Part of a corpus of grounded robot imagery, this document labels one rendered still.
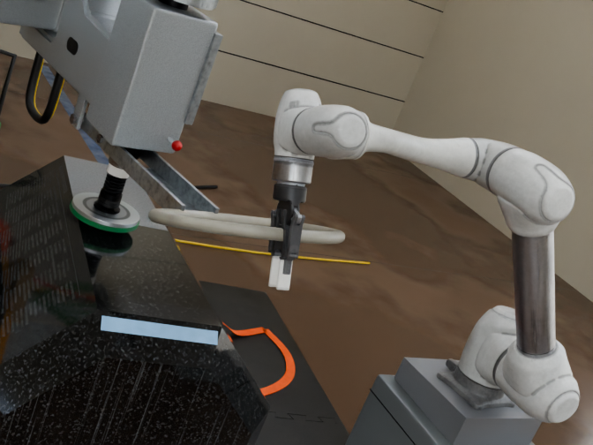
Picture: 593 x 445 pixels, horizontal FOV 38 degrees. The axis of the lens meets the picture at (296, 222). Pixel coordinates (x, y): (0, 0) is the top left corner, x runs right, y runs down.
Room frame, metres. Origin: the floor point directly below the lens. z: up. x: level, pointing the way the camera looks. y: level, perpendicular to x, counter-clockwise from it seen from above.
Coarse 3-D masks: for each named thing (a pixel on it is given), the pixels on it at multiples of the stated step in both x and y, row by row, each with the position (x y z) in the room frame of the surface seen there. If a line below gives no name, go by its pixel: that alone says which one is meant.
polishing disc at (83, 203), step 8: (88, 192) 2.57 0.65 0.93; (72, 200) 2.46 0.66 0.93; (80, 200) 2.48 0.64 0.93; (88, 200) 2.51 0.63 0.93; (80, 208) 2.43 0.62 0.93; (88, 208) 2.45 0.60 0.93; (120, 208) 2.54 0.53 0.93; (128, 208) 2.57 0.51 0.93; (88, 216) 2.40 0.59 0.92; (96, 216) 2.42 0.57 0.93; (104, 216) 2.44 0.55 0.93; (112, 216) 2.46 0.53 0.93; (120, 216) 2.48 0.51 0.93; (128, 216) 2.51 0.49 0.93; (136, 216) 2.53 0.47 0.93; (104, 224) 2.41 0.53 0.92; (112, 224) 2.41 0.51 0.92; (120, 224) 2.43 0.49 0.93; (128, 224) 2.45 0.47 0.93; (136, 224) 2.50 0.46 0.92
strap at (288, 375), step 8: (256, 328) 3.94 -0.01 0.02; (264, 328) 3.98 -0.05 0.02; (272, 336) 3.93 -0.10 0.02; (280, 344) 3.88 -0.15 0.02; (288, 352) 3.83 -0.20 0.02; (288, 360) 3.76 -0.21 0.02; (288, 368) 3.68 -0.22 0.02; (288, 376) 3.61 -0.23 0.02; (272, 384) 3.48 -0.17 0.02; (280, 384) 3.51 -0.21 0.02; (288, 384) 3.54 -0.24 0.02; (264, 392) 3.39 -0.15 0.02; (272, 392) 3.42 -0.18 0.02
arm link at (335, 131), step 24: (312, 120) 1.75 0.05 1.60; (336, 120) 1.71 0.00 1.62; (360, 120) 1.73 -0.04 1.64; (312, 144) 1.74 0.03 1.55; (336, 144) 1.70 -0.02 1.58; (360, 144) 1.72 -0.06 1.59; (384, 144) 1.83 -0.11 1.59; (408, 144) 1.92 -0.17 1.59; (432, 144) 2.06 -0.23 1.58; (456, 144) 2.10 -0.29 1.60; (456, 168) 2.10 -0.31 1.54
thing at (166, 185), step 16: (128, 160) 2.37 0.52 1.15; (144, 160) 2.51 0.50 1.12; (160, 160) 2.45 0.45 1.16; (144, 176) 2.29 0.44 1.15; (160, 176) 2.43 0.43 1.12; (176, 176) 2.37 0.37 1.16; (160, 192) 2.22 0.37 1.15; (176, 192) 2.34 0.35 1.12; (192, 192) 2.30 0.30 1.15; (176, 208) 2.15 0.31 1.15; (192, 208) 2.26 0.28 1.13; (208, 208) 2.23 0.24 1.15
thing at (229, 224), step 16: (160, 208) 2.04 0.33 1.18; (176, 224) 1.83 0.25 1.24; (192, 224) 1.81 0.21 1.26; (208, 224) 1.80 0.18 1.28; (224, 224) 1.80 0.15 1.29; (240, 224) 1.81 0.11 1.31; (256, 224) 2.24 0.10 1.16; (304, 224) 2.21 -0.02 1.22; (304, 240) 1.86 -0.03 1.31; (320, 240) 1.89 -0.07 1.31; (336, 240) 1.95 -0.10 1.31
